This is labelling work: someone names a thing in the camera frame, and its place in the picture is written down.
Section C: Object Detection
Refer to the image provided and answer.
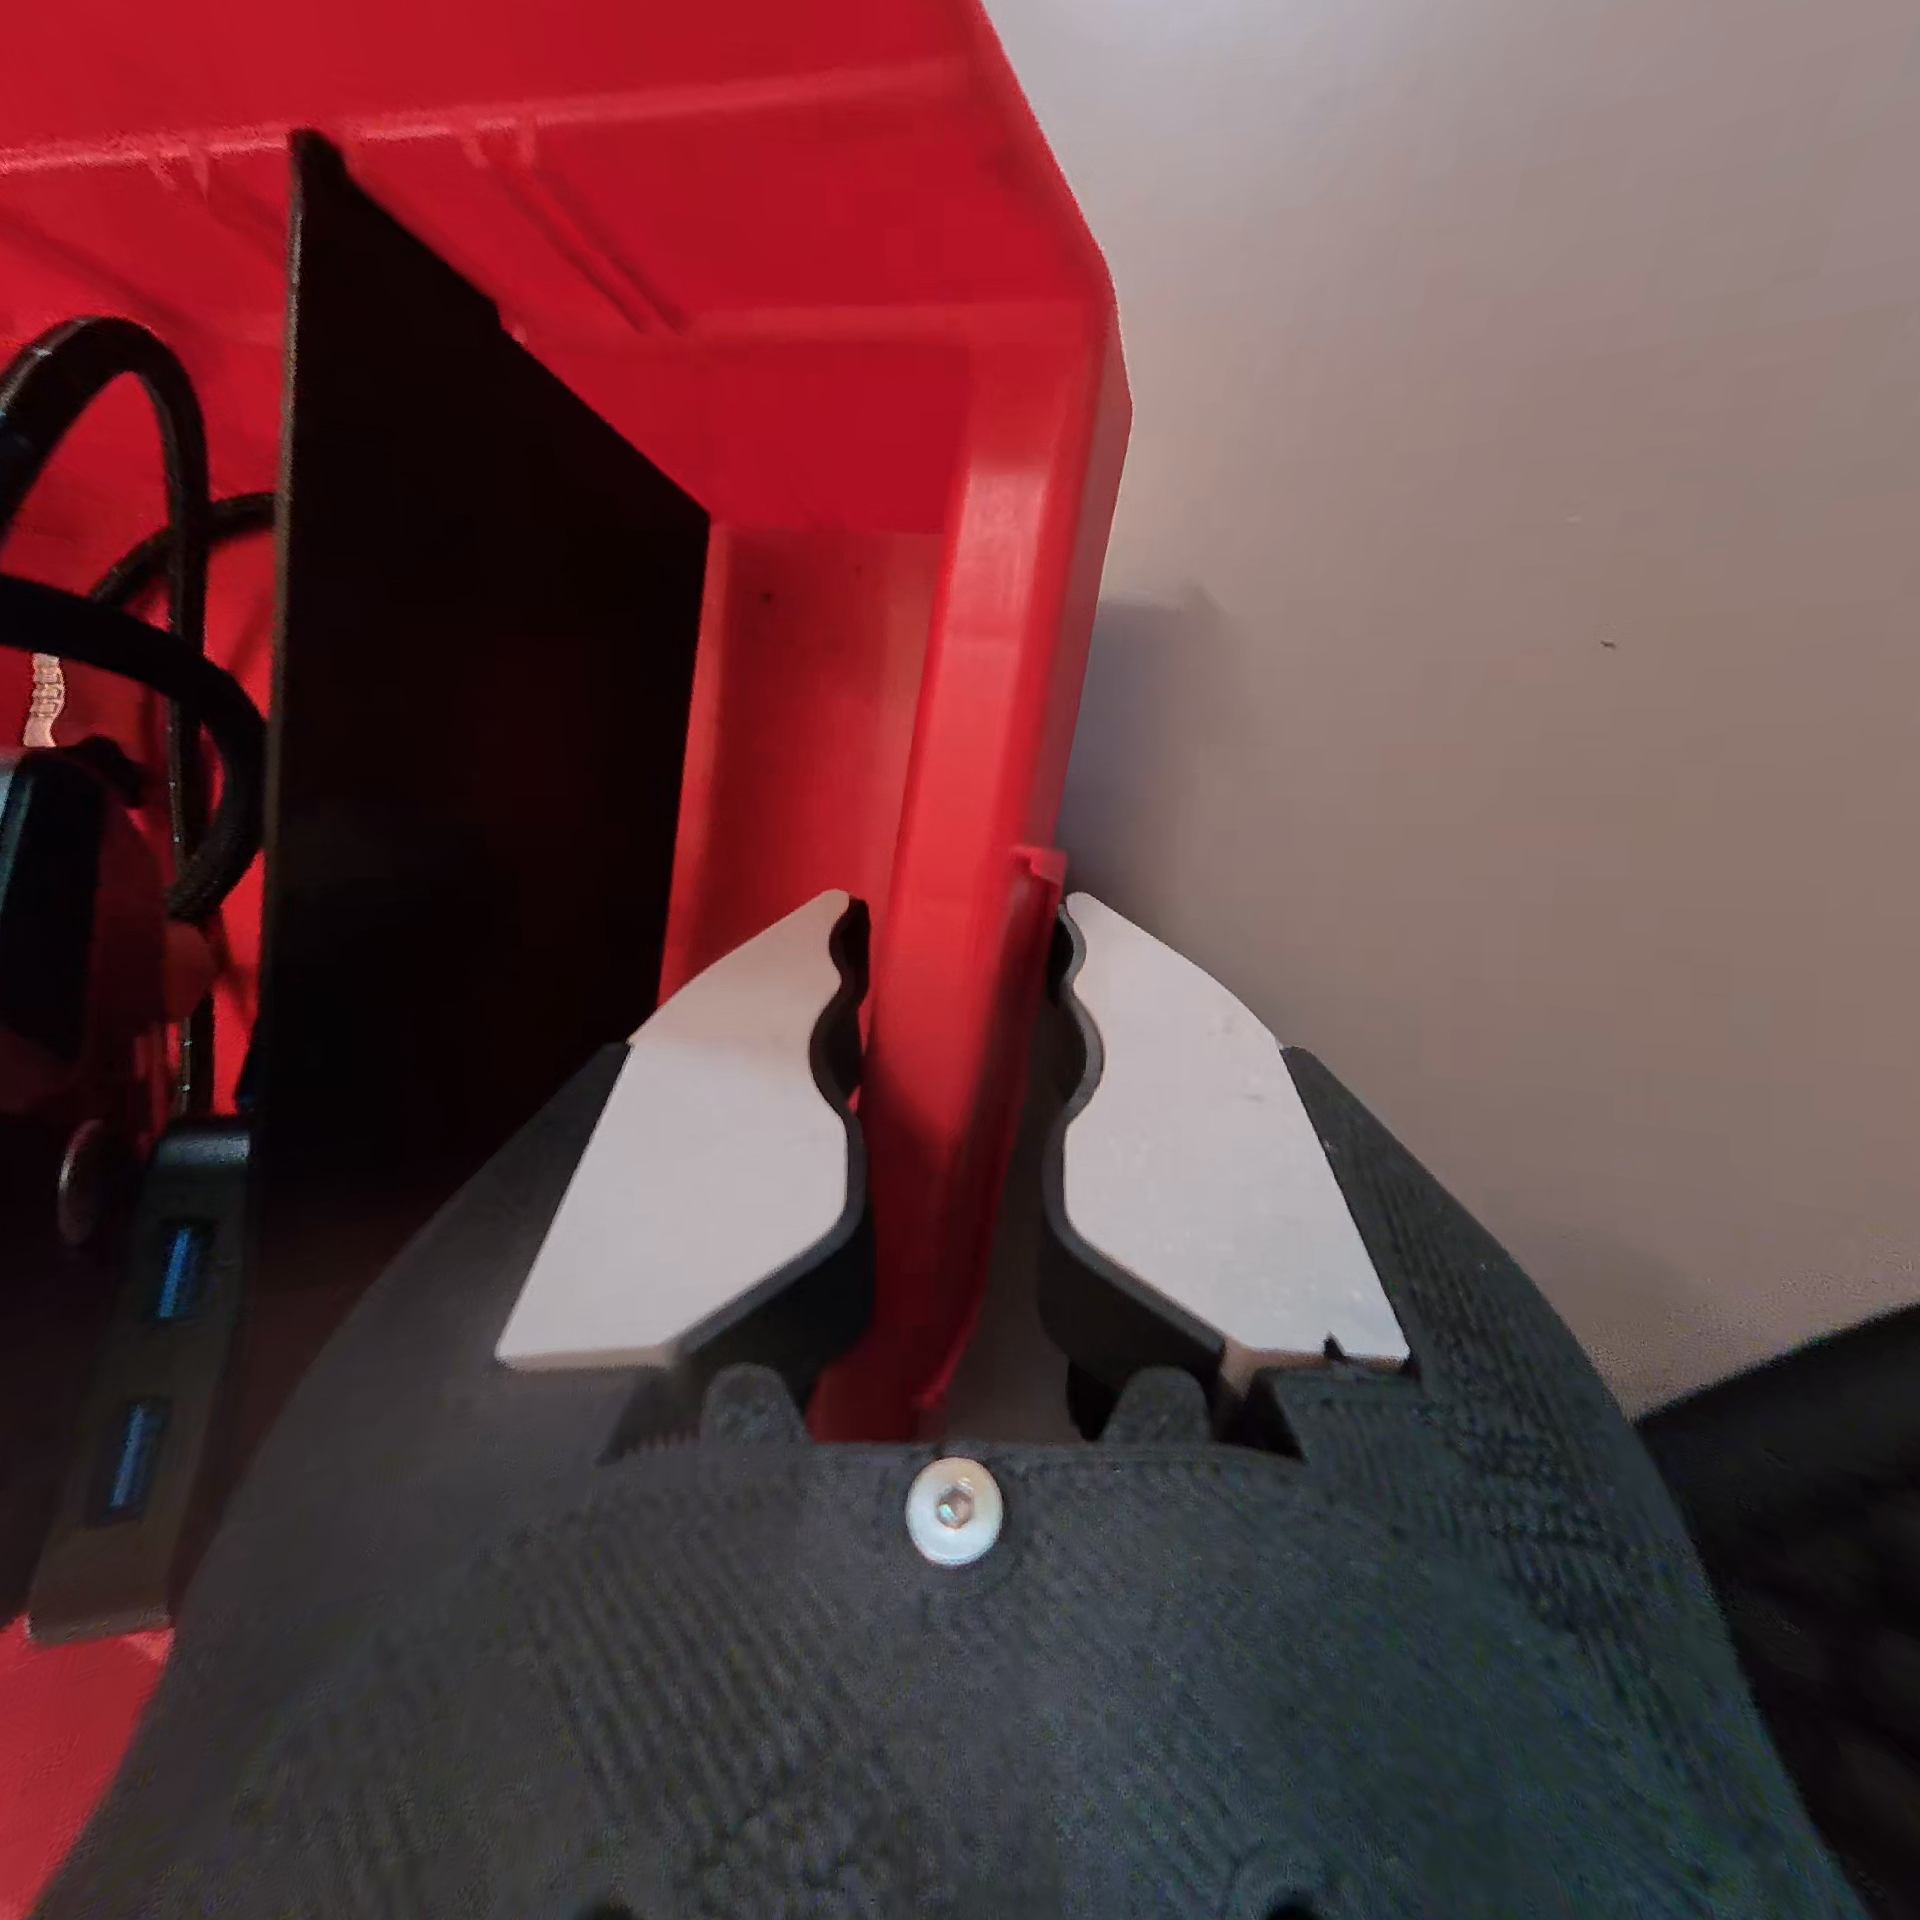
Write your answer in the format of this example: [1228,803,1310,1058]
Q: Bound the black chair armrest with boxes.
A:
[1634,1306,1920,1920]

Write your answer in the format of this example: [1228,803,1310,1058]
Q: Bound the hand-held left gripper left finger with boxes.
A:
[497,892,876,1374]

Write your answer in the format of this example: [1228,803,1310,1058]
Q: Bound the black bin divider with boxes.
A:
[246,132,714,1503]

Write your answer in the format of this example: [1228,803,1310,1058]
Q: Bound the black braided hub cable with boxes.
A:
[0,316,278,922]

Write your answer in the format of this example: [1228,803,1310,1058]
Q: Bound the grey usb hub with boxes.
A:
[0,758,109,1058]

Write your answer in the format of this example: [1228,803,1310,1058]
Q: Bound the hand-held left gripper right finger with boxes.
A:
[1040,892,1413,1377]

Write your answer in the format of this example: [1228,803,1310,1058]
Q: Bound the black usb adapter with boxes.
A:
[27,1119,256,1649]

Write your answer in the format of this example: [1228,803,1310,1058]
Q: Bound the red plastic bin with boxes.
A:
[0,0,1133,1892]

